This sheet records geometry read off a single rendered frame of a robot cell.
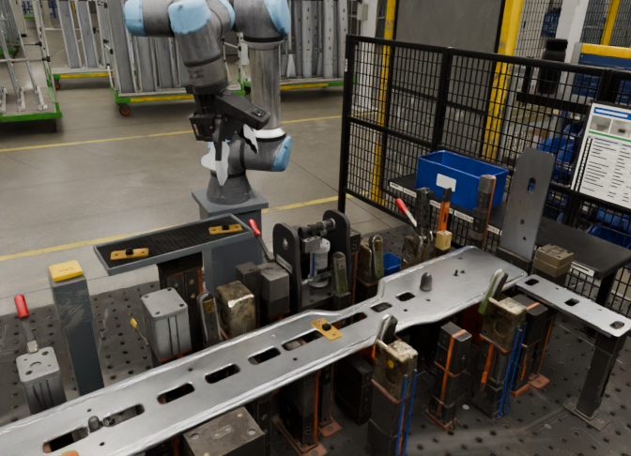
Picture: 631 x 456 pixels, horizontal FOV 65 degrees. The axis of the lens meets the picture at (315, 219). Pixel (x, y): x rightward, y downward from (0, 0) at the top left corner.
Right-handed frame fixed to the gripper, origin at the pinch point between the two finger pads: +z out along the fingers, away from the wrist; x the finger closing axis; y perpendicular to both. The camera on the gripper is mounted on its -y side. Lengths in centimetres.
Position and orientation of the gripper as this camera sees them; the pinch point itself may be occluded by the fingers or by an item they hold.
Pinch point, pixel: (242, 169)
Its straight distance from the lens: 112.5
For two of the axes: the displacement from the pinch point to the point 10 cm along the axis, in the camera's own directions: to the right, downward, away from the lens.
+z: 1.8, 8.2, 5.4
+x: -4.0, 5.6, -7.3
